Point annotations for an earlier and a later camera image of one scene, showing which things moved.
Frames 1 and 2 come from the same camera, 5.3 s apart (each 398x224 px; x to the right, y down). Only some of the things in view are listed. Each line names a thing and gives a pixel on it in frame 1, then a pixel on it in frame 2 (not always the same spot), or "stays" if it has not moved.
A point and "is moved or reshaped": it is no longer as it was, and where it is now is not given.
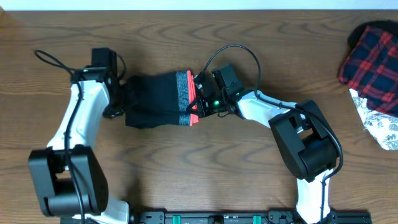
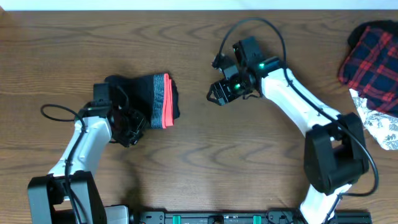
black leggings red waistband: x=160 y=99 is moved or reshaped
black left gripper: x=112 y=112 → x=140 y=121
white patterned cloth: x=383 y=127 stays
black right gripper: x=204 y=111 → x=221 y=92
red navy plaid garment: x=370 y=68 stays
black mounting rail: x=242 y=217 stays
